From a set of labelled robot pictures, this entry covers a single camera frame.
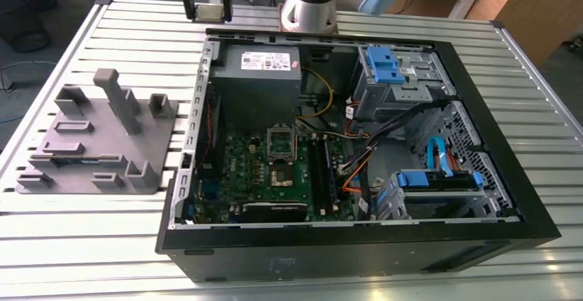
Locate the yellow wire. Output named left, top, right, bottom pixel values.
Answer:
left=297, top=68, right=338, bottom=120

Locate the grey power supply unit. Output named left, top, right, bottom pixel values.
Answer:
left=210, top=44, right=303, bottom=128

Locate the wooden cabinet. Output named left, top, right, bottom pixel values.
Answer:
left=494, top=0, right=583, bottom=67

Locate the blue data wire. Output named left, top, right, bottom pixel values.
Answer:
left=427, top=136, right=458, bottom=179

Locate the black cable bundle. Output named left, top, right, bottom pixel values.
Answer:
left=339, top=98, right=457, bottom=175

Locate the black RAM stick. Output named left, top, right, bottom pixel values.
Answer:
left=321, top=134, right=341, bottom=213

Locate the red data wire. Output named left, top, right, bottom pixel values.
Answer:
left=445, top=142, right=465, bottom=176

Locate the orange wire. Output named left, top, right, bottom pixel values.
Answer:
left=341, top=162, right=369, bottom=195

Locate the blue disk carrier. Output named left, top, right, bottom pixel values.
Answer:
left=395, top=170, right=485, bottom=193

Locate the silver hard disk cage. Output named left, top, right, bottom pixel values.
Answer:
left=374, top=169, right=519, bottom=220

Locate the black PC case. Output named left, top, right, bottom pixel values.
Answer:
left=154, top=27, right=562, bottom=284

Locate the silver optical drive cage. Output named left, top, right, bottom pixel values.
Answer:
left=354, top=44, right=458, bottom=121

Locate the black graphics card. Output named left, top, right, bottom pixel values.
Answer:
left=241, top=200, right=310, bottom=223

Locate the blue plastic drive bracket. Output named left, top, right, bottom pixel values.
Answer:
left=366, top=46, right=407, bottom=85

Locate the CPU socket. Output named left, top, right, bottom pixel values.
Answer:
left=269, top=166, right=298, bottom=189

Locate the green motherboard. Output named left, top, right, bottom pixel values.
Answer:
left=187, top=132, right=362, bottom=224

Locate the silver CPU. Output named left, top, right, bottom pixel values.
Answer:
left=194, top=3, right=229, bottom=23

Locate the grey parts rack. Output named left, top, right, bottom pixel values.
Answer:
left=15, top=68, right=181, bottom=196

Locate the metal socket cover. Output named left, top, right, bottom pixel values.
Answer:
left=266, top=125, right=301, bottom=165

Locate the red black twisted wire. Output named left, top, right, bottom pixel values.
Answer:
left=206, top=94, right=217, bottom=154

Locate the green RAM stick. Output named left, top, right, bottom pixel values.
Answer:
left=48, top=156, right=102, bottom=166

